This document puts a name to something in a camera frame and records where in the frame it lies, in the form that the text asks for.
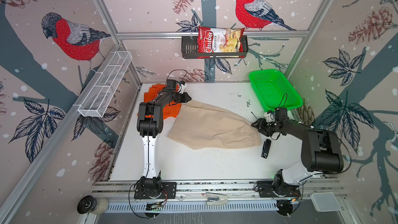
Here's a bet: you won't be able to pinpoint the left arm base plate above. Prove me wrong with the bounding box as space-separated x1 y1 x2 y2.
134 182 177 200

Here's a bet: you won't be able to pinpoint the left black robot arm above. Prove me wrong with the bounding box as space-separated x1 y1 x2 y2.
137 82 191 194

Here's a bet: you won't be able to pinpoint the beige shorts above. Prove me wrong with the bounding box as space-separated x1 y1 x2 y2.
168 101 261 150

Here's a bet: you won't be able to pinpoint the green plastic basket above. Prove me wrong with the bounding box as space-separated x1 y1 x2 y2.
249 69 303 112

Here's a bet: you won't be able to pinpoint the black wall basket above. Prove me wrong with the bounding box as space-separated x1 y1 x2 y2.
181 35 249 59

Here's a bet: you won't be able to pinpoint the red cassava chips bag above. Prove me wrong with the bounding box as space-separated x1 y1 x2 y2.
197 27 245 54

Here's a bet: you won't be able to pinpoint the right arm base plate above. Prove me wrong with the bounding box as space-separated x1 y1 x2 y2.
254 180 302 198

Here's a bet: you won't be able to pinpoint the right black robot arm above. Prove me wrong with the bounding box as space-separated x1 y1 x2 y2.
251 118 344 195

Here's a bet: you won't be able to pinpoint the white square box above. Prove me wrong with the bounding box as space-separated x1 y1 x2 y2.
310 192 341 212

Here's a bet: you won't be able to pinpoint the tape roll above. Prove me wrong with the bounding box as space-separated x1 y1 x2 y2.
76 195 109 215

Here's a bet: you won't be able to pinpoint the small black marker object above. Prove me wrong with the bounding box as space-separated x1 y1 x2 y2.
261 139 272 159

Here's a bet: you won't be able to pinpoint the white wire mesh shelf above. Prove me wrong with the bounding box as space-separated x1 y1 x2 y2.
78 51 132 118

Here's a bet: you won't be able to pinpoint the grey clip tool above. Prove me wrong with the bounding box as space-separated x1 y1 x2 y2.
206 192 228 206

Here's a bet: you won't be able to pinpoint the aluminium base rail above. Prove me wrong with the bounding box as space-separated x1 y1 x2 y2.
91 178 347 215

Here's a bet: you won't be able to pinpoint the orange shorts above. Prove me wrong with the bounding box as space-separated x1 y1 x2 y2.
137 84 181 123

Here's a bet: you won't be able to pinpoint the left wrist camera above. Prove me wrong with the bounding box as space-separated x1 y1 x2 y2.
164 79 186 94

